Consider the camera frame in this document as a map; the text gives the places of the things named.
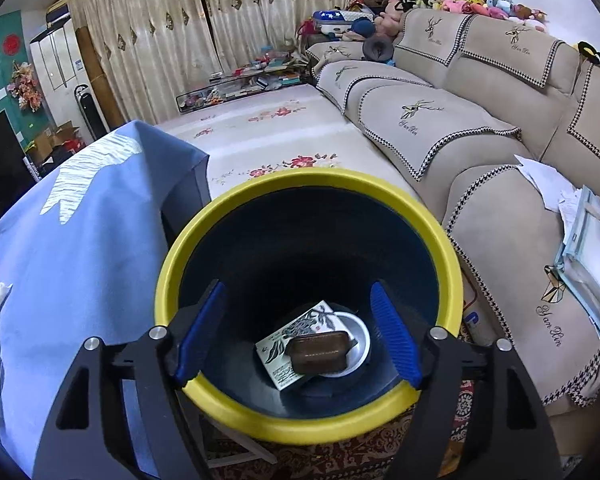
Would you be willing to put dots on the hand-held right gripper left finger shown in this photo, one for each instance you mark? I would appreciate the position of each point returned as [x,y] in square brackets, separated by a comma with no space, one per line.
[202,332]

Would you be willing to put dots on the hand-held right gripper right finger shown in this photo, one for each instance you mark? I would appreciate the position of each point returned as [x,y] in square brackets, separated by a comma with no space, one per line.
[395,335]

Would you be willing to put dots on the yellow rimmed dark trash bin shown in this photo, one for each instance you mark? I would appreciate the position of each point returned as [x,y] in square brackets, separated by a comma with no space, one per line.
[305,178]

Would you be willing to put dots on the white round lid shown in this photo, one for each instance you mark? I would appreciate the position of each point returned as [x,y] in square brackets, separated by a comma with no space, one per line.
[361,345]

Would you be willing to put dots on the brown rectangular case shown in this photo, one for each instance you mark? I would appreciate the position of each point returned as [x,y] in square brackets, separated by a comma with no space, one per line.
[320,352]

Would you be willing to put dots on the white leaf print box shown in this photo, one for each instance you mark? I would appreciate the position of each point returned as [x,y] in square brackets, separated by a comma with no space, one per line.
[279,352]

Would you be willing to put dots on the blue tablecloth with white print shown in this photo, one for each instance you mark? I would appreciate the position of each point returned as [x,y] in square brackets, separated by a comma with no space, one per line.
[80,260]

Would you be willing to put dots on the red patterned rug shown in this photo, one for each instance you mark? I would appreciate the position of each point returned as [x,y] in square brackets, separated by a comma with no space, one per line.
[330,462]

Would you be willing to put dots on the beige sectional sofa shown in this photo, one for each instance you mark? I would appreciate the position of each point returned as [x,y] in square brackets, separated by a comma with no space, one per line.
[430,125]

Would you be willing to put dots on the white crumpled paper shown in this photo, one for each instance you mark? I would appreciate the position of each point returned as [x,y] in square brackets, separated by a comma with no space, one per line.
[540,175]

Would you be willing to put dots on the pile of cardboard boxes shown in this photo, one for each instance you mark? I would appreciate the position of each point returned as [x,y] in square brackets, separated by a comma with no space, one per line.
[55,140]

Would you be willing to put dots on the cluttered glass coffee table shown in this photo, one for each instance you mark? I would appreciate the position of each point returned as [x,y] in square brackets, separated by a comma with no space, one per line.
[240,85]

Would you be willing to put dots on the black tower fan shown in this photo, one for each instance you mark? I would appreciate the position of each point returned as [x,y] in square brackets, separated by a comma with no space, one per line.
[85,110]

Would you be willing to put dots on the beige fabric sofa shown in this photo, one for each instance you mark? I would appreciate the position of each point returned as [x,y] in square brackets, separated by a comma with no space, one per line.
[495,90]

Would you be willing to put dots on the black flat television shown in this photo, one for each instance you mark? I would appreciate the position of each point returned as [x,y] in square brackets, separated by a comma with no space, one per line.
[0,160]

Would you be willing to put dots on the dark neck pillow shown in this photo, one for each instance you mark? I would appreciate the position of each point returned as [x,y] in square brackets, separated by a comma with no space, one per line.
[377,49]

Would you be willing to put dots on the beige patterned curtains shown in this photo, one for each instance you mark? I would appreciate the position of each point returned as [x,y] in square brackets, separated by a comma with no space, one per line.
[205,35]

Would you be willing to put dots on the artificial flower decoration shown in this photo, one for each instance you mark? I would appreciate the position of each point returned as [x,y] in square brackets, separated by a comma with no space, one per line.
[25,85]

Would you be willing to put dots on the star print blue suitcase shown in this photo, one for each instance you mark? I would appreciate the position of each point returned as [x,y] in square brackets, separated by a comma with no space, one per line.
[332,20]

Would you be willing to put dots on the black and yellow plush toy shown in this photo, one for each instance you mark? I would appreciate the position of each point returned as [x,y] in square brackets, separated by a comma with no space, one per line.
[597,60]

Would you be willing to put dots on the row of colourful plush toys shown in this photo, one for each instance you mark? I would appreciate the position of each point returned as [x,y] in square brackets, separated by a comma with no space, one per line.
[470,0]

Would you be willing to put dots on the red round wall decoration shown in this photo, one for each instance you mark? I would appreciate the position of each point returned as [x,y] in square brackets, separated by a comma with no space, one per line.
[11,44]

